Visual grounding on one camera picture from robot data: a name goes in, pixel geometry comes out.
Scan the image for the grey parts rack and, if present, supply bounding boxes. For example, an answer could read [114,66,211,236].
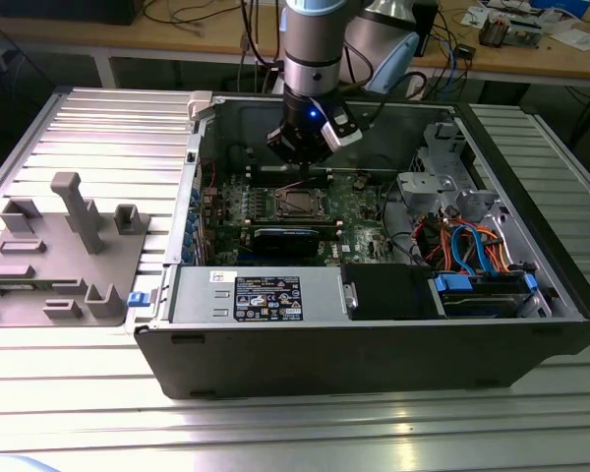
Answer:
[0,171,151,328]

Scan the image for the black equipment box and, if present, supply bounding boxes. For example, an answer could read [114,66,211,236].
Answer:
[0,0,139,27]

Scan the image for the wooden desk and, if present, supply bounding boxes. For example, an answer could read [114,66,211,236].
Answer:
[0,0,590,89]

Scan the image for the metal drive cage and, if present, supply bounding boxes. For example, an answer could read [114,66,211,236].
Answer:
[396,121,515,232]

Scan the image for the orange wire bundle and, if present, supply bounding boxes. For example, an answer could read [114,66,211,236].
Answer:
[474,224,515,272]

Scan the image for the black camera cable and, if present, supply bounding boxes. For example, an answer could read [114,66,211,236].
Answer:
[358,71,432,132]

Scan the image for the black wire loop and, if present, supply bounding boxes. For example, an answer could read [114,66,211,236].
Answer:
[379,184,427,269]

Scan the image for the green motherboard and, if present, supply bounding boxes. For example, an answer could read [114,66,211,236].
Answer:
[199,166,404,266]

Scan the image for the black graphics card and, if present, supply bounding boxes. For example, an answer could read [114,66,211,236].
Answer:
[249,224,322,261]

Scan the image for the silver power supply box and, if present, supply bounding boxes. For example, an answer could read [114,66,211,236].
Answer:
[169,265,348,325]

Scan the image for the small black tower box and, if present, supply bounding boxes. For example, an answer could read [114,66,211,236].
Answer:
[415,0,440,59]

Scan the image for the black grey PC case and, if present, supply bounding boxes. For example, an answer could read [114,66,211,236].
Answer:
[133,92,590,402]

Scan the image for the white papers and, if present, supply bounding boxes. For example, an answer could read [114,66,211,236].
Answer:
[545,27,590,53]

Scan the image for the blue flat wire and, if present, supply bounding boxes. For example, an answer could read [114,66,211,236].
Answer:
[449,221,498,275]

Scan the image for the metal wire locking lever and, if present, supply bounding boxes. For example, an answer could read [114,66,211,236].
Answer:
[273,178,318,194]

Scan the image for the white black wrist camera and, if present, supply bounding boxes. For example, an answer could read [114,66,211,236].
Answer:
[320,110,365,148]

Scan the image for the silver green CPU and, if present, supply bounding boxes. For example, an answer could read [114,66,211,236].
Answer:
[284,192,319,215]

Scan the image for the hard disk in blue carrier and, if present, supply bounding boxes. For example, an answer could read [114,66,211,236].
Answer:
[430,272,540,321]

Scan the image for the grey case release latch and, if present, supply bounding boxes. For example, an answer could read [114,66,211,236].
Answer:
[186,90,216,122]

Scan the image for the open electronics module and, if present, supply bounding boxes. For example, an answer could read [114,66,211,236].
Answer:
[477,13,545,50]

